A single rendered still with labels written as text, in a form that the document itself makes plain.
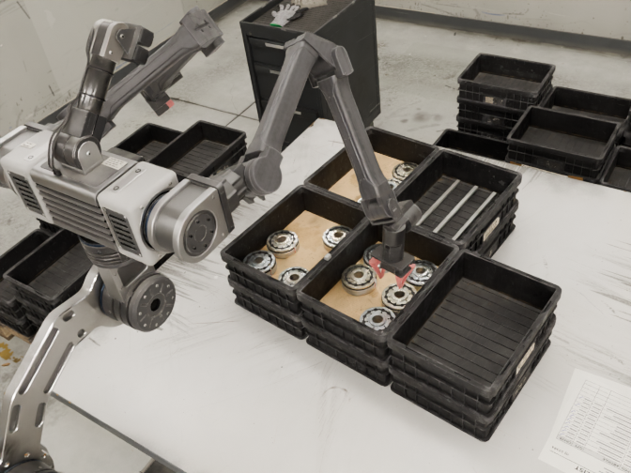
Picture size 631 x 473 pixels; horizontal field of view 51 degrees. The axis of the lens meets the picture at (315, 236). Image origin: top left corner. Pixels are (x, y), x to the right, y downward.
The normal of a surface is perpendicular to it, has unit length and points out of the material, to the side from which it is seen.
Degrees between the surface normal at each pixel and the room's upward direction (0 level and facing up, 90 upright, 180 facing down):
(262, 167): 61
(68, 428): 0
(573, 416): 0
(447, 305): 0
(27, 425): 90
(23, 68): 90
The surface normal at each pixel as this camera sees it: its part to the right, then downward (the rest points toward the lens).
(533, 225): -0.11, -0.74
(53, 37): 0.84, 0.29
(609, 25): -0.53, 0.61
